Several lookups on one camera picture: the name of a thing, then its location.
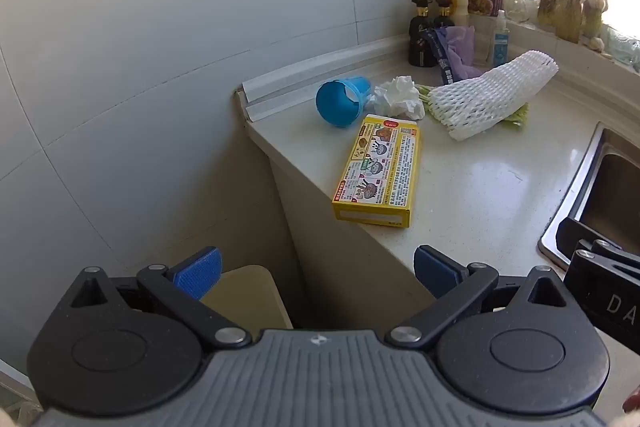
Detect white backsplash trim strip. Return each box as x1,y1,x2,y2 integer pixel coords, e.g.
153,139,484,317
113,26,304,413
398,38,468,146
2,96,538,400
235,34,417,124

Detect beige counter cabinet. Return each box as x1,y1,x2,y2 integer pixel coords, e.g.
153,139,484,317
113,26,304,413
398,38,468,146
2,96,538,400
269,156,437,329

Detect white tissue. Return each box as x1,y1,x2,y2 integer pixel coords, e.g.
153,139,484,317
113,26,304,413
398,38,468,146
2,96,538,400
371,76,426,120

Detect blue strap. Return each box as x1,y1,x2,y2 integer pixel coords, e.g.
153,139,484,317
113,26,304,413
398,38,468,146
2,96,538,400
425,27,459,86

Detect green vegetable scraps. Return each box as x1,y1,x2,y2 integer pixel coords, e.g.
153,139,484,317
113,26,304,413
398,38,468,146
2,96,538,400
414,84,531,130

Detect purple plastic bag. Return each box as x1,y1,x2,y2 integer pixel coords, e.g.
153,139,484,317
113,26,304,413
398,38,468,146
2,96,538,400
444,25,484,81

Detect blue plastic cup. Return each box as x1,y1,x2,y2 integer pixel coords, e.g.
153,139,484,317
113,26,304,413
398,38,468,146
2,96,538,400
315,76,375,128

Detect stainless steel sink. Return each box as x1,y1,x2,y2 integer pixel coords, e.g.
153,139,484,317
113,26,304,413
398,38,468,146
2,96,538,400
537,122,640,269

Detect small clear blue-label bottle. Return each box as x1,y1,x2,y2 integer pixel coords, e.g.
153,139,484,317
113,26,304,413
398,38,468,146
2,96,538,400
492,9,510,68

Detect cream plastic trash bin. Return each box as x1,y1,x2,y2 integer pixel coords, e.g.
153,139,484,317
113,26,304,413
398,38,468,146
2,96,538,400
200,265,294,334

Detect white foam net sleeve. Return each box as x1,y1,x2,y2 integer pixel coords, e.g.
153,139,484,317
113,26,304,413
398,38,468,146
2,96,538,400
428,50,559,142

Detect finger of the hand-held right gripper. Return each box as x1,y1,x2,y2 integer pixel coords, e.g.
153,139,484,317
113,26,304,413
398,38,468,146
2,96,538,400
555,217,640,275

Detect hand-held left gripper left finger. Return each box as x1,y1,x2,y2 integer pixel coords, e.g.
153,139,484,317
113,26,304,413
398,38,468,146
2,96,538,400
70,247,252,350

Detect dark sauce bottle gold collar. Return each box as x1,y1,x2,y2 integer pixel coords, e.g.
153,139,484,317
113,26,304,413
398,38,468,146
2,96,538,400
408,0,439,68
434,0,455,30

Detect yellow printed carton box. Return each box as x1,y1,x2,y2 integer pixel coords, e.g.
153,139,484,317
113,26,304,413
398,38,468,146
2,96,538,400
332,114,422,228

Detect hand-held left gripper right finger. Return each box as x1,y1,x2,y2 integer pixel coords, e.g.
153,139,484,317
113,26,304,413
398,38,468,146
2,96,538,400
386,245,568,351

